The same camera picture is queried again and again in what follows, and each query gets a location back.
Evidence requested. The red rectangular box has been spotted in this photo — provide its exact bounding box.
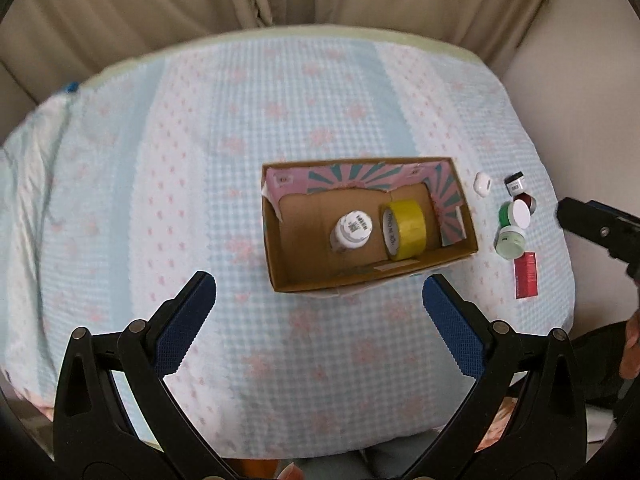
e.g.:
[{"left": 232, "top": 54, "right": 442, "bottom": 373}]
[{"left": 514, "top": 252, "right": 538, "bottom": 299}]

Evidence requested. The green jar white lid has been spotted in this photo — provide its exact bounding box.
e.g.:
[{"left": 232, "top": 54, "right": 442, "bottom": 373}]
[{"left": 498, "top": 200, "right": 532, "bottom": 230}]

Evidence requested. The pale green lid jar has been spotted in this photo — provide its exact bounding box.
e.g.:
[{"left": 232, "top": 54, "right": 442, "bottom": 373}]
[{"left": 495, "top": 226, "right": 526, "bottom": 260}]

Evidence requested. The small black white jar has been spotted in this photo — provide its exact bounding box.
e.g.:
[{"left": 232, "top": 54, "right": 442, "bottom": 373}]
[{"left": 504, "top": 171, "right": 525, "bottom": 197}]

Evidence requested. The white earbud case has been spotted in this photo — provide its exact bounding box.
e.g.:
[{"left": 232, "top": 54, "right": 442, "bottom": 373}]
[{"left": 473, "top": 171, "right": 492, "bottom": 198}]

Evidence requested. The yellow tape roll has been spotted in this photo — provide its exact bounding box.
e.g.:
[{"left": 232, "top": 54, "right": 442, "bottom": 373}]
[{"left": 381, "top": 200, "right": 427, "bottom": 261}]

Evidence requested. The white pill bottle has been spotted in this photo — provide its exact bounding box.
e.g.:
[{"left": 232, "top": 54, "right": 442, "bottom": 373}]
[{"left": 330, "top": 210, "right": 373, "bottom": 252}]

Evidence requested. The small red metal tin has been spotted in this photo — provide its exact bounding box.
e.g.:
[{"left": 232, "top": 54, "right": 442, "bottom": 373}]
[{"left": 515, "top": 192, "right": 537, "bottom": 214}]

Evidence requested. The person right hand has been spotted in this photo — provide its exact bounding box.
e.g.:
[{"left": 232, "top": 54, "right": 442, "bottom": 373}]
[{"left": 620, "top": 311, "right": 640, "bottom": 380}]

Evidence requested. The blue checked floral bedsheet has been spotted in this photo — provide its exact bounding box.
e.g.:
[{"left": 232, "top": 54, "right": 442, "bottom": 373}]
[{"left": 0, "top": 23, "right": 576, "bottom": 461}]

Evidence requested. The light blue crumpled blanket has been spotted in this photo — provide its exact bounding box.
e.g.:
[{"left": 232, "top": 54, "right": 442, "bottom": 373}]
[{"left": 1, "top": 92, "right": 74, "bottom": 404}]

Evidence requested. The open cardboard box pink lining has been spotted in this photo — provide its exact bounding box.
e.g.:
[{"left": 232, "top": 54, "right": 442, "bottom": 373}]
[{"left": 262, "top": 157, "right": 478, "bottom": 292}]

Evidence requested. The grey headboard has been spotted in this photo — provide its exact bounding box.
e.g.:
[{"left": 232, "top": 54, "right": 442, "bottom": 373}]
[{"left": 0, "top": 64, "right": 37, "bottom": 143}]

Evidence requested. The beige curtain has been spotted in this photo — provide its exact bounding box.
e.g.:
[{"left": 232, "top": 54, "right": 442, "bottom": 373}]
[{"left": 1, "top": 0, "right": 544, "bottom": 91}]

